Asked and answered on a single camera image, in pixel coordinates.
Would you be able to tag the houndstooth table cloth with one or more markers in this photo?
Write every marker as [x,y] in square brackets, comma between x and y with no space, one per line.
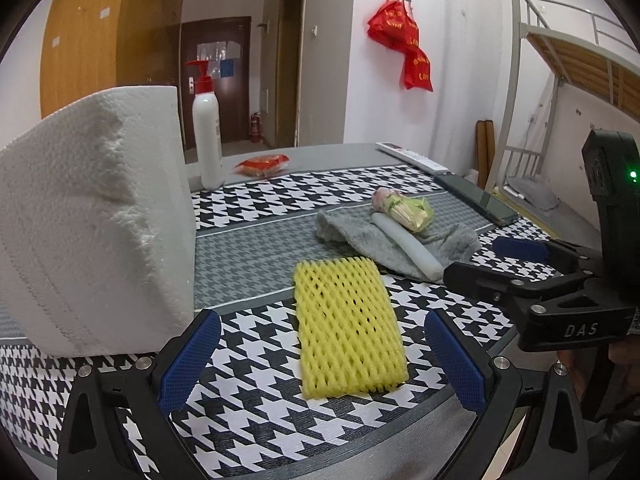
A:
[250,410]

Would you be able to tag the yellow foam net sleeve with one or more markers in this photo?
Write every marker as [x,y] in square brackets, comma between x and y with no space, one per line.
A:
[347,325]

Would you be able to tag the red fire extinguisher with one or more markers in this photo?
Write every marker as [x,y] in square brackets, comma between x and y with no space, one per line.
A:
[255,129]

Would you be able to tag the white lotion bottle red pump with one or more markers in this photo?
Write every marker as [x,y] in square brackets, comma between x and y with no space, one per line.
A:
[207,140]

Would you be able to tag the blue paper notice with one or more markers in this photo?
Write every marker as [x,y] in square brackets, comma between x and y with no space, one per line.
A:
[227,68]

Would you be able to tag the person's right hand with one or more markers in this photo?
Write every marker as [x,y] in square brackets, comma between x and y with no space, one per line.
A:
[622,365]

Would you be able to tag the red snack packet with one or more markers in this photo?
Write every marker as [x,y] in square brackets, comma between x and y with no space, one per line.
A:
[262,165]

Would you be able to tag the metal bunk bed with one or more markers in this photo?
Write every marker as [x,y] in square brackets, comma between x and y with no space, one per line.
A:
[575,60]

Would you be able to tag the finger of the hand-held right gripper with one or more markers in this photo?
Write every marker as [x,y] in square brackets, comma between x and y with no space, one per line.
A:
[520,249]
[490,280]

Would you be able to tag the grey sock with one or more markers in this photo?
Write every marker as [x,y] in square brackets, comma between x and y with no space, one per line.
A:
[350,235]

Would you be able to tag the wooden boards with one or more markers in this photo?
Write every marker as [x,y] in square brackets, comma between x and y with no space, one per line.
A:
[485,155]

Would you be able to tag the dark brown door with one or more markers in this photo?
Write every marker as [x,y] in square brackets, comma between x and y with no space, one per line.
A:
[235,100]

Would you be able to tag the white foam tube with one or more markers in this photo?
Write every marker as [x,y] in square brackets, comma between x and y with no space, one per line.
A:
[410,250]

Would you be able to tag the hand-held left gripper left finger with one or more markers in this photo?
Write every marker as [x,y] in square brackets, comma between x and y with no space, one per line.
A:
[192,360]

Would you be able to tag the white remote control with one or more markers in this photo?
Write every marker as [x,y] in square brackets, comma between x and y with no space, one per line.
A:
[410,155]

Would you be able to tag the dark smartphone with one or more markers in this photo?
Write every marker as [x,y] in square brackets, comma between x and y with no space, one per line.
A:
[477,197]

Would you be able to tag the pink yellow item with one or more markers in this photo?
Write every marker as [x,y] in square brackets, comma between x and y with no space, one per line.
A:
[405,210]

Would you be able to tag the wooden side door frame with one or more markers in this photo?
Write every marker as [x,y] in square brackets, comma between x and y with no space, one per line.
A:
[290,60]

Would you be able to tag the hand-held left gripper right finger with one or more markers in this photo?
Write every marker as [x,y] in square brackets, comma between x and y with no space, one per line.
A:
[457,360]

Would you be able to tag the wooden wardrobe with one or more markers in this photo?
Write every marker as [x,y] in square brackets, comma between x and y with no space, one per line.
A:
[85,25]

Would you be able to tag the white foam box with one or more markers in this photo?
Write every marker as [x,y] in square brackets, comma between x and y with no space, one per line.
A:
[90,220]

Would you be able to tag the red plastic bag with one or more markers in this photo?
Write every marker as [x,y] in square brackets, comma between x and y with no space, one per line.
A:
[395,25]
[417,70]

